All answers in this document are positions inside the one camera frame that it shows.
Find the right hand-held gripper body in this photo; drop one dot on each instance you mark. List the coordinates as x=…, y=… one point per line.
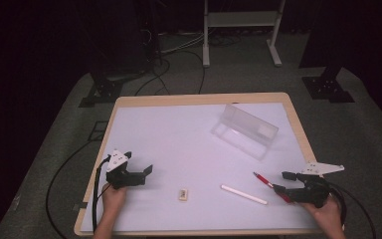
x=313, y=194

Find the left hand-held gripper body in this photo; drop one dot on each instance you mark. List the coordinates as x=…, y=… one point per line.
x=117, y=177

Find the red pen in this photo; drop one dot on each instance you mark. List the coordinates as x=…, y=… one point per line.
x=262, y=179

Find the small beige eraser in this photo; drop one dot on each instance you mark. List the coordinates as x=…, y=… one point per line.
x=183, y=194

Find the white pen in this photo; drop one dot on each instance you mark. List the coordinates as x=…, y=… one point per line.
x=243, y=194

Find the clear plastic pencil case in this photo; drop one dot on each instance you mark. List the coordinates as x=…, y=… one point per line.
x=245, y=127

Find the person's left hand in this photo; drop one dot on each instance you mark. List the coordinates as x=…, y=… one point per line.
x=113, y=200

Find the person's right hand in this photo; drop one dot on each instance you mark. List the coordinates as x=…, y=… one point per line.
x=328, y=215

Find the white table mat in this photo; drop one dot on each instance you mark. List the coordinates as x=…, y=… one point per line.
x=179, y=142

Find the black stand base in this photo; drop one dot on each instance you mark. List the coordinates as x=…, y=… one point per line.
x=326, y=88
x=104, y=91

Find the wooden table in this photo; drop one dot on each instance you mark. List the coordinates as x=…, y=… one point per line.
x=199, y=98

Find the white metal stand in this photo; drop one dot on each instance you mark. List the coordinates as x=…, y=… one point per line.
x=242, y=19

